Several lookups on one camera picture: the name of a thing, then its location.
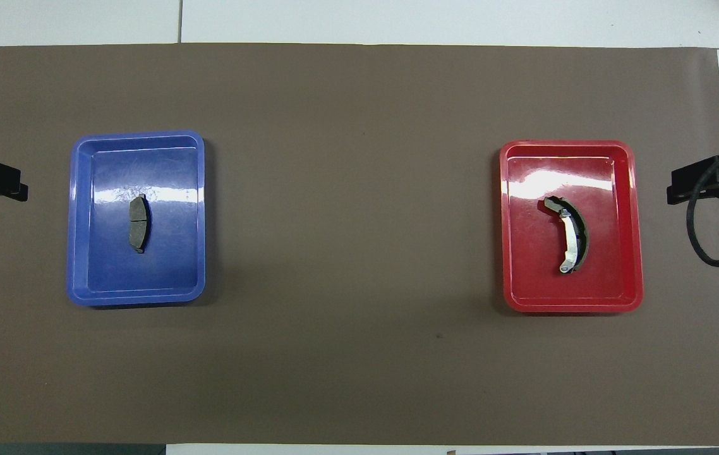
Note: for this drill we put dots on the curved brake shoe white web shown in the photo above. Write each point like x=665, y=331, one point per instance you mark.
x=571, y=243

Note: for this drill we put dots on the red plastic tray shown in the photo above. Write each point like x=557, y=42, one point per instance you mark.
x=612, y=284

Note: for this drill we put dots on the blue plastic tray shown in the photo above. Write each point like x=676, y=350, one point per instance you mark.
x=163, y=272

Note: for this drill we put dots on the brown table mat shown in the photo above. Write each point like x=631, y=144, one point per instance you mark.
x=347, y=366

